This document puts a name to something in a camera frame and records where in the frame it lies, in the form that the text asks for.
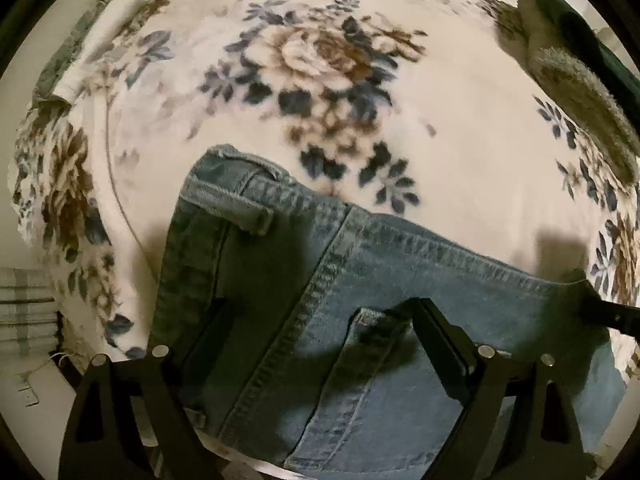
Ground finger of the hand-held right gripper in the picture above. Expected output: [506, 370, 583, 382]
[566, 278, 640, 337]

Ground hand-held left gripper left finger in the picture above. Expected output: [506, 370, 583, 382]
[57, 300, 236, 480]

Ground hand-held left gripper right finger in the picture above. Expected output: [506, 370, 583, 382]
[406, 297, 585, 480]

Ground blue denim pants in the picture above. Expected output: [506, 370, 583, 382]
[147, 144, 629, 480]

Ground plaid fabric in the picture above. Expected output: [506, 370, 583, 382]
[0, 267, 59, 357]

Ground floral printed blanket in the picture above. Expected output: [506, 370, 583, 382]
[10, 0, 640, 376]

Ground grey fuzzy cloth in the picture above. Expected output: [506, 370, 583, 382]
[517, 0, 640, 183]

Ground dark green cloth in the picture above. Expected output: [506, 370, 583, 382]
[527, 0, 640, 111]

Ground grey-green cloth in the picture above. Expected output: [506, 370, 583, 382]
[31, 0, 115, 112]

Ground white rolled cloth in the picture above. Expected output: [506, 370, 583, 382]
[54, 0, 151, 107]

